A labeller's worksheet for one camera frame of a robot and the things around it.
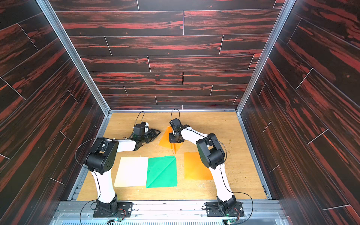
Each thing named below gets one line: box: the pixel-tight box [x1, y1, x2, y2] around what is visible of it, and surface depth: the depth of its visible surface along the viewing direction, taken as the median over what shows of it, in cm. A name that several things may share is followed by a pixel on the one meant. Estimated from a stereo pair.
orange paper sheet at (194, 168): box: [184, 151, 214, 180], surface depth 90 cm
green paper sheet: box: [146, 155, 178, 189], surface depth 88 cm
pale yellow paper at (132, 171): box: [113, 156, 149, 188], surface depth 88 cm
